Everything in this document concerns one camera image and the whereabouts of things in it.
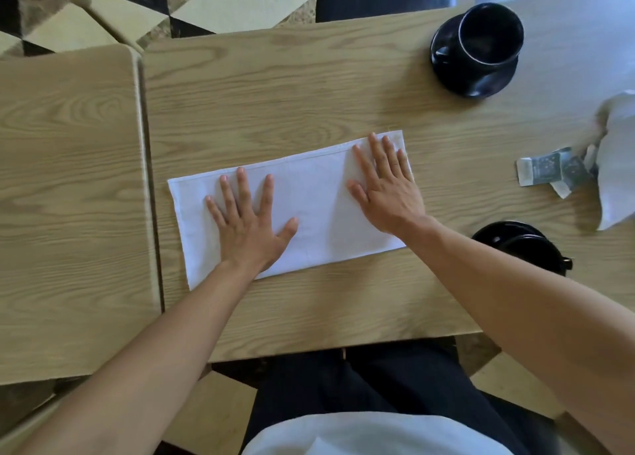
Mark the person's left hand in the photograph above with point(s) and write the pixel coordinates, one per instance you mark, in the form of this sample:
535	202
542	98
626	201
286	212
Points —
245	234

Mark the person's right hand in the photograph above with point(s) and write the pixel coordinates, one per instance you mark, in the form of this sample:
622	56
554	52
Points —
392	196

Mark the person's left middle finger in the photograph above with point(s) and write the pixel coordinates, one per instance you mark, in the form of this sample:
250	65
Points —
243	189

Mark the person's left little finger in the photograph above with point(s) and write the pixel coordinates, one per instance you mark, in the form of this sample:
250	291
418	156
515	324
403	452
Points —
215	214

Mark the person's right middle finger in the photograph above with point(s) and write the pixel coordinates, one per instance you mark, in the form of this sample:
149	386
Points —
378	154

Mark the person's left thumb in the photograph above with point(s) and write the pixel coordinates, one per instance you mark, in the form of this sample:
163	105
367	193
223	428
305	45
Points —
286	231

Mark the person's right little finger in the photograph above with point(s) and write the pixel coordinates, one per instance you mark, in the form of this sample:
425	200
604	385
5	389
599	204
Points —
405	164

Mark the person's right thumb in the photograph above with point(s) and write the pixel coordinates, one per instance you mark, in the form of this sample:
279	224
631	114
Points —
358	194

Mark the white cloth napkin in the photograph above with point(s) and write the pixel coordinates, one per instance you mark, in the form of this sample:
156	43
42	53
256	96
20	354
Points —
312	206

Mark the person's right forearm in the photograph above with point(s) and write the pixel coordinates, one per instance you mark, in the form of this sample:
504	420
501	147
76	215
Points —
536	310

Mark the person's left forearm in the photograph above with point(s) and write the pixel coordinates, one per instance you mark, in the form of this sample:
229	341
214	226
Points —
149	365

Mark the black ceramic saucer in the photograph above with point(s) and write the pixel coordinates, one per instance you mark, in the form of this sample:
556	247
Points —
501	230
461	80

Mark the torn grey sachet packet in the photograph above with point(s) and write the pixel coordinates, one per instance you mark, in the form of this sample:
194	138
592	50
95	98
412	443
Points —
548	169

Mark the black ceramic cup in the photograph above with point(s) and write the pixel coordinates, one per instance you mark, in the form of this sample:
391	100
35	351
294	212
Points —
488	37
538	253

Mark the person's black trousers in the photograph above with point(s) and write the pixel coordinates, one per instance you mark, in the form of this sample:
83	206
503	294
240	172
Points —
397	380

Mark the light wooden chair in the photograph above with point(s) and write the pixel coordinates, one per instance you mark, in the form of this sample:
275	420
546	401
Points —
116	30

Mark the crumpled white cloth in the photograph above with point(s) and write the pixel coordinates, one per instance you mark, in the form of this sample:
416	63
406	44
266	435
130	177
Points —
617	167

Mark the person's white shirt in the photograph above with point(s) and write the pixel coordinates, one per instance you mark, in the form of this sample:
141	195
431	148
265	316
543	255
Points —
377	435

